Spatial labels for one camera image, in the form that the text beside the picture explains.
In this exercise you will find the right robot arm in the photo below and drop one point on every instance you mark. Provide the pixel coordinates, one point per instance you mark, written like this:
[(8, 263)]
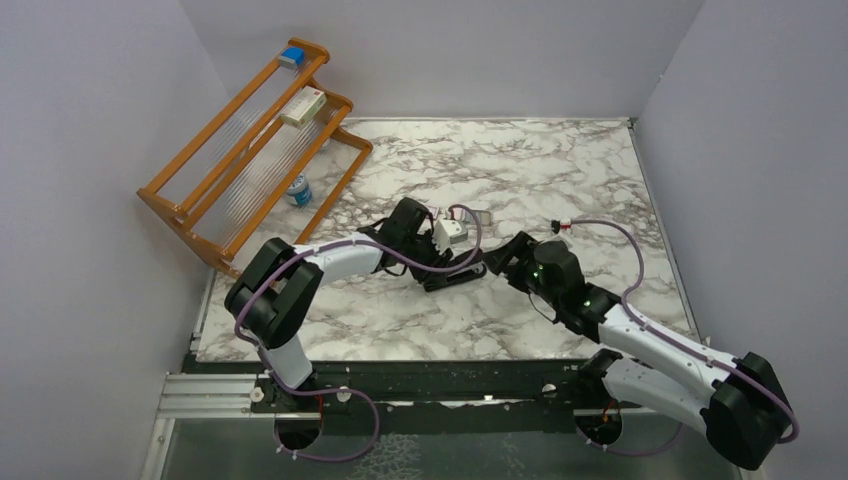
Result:
[(736, 403)]

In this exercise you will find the black stapler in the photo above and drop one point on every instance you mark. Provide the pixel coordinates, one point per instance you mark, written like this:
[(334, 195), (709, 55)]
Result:
[(457, 273)]

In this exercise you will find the blue grey eraser block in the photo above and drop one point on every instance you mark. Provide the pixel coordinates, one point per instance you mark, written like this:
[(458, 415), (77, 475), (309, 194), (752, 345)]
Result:
[(291, 58)]

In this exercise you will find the white red box on shelf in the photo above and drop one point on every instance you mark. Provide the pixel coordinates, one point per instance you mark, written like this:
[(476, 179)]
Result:
[(302, 107)]

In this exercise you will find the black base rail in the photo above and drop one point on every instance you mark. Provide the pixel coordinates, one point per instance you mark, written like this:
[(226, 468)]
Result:
[(356, 398)]

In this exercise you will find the orange wooden shelf rack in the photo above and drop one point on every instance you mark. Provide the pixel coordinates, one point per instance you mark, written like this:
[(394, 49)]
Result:
[(221, 186)]

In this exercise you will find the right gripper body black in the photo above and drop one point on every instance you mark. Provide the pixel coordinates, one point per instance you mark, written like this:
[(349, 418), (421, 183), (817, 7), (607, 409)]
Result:
[(528, 280)]

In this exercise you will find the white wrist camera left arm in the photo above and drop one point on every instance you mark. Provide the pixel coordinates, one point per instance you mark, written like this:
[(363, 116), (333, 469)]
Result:
[(448, 232)]

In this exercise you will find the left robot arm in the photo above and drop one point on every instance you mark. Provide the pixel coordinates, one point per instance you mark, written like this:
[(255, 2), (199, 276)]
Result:
[(272, 296)]

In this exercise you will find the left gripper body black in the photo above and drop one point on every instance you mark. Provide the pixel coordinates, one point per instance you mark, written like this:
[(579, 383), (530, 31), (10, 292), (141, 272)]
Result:
[(424, 250)]

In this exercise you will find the blue white jar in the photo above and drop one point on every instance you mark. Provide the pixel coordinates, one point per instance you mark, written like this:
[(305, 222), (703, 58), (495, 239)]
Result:
[(299, 193)]

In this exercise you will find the silver staple strip tray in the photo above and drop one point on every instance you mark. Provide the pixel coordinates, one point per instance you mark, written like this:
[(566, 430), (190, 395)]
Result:
[(484, 217)]

